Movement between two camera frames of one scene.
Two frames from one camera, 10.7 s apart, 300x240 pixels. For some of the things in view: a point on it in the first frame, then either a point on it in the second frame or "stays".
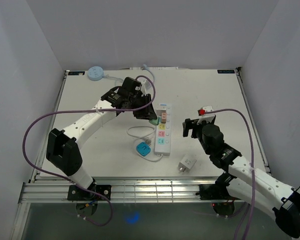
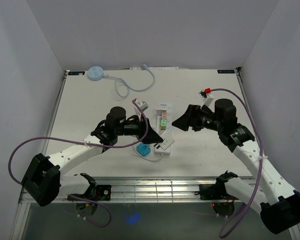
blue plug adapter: x=143 y=148 stays
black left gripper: x=148 y=113 → x=152 y=136
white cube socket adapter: x=186 y=163 → x=166 y=143
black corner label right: x=225 y=71 stays
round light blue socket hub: x=95 y=73 stays
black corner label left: x=76 y=73 stays
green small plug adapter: x=155 y=121 → x=163 y=124
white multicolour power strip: x=162 y=135 stays
